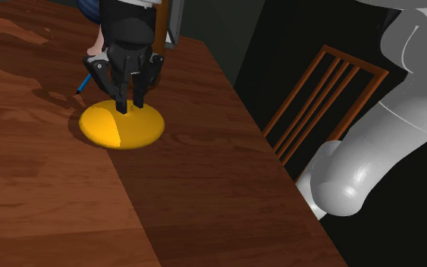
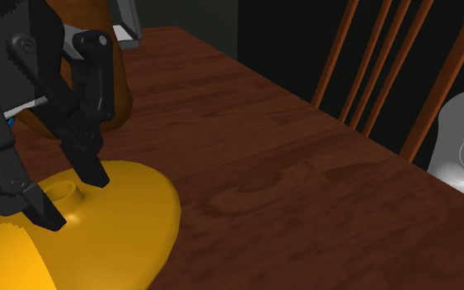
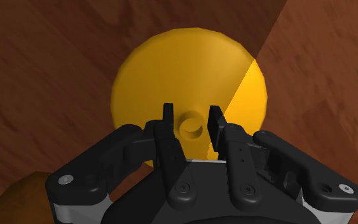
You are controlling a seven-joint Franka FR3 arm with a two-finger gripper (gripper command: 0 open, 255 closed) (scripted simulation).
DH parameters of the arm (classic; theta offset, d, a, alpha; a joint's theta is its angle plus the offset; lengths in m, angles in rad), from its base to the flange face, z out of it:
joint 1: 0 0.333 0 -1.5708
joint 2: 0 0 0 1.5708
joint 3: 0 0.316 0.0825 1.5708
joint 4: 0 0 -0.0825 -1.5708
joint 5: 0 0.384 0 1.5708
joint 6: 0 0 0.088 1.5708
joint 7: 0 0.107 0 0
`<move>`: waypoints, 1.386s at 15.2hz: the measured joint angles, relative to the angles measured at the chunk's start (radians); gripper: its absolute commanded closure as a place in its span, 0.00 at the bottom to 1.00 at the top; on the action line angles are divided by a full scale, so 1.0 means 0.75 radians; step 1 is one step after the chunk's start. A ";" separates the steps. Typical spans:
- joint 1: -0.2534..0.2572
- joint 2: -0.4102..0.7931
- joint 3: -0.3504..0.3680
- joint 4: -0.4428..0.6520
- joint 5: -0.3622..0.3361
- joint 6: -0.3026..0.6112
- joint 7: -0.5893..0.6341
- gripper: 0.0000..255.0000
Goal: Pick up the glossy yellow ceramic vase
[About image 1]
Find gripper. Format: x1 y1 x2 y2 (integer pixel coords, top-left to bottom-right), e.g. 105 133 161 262
82 0 165 115

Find blue pen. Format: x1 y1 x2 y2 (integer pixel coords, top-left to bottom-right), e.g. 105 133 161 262
74 72 93 96

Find pink rounded object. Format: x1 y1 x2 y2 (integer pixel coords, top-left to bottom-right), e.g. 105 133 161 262
86 24 105 57

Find yellow upturned bowl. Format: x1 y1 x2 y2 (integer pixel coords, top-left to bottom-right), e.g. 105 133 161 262
78 99 166 151

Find brown cylinder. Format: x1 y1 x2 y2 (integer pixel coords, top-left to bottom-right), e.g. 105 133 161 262
149 0 171 88

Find blue round object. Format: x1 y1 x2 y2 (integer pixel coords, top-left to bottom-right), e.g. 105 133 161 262
74 0 102 26

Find brown wooden table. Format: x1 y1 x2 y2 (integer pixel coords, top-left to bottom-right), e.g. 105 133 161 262
0 0 349 267

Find brown wooden chair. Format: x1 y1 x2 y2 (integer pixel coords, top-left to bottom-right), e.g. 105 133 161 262
262 44 390 183

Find grey flat frame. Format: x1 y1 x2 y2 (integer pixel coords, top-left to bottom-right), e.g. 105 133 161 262
164 0 186 50

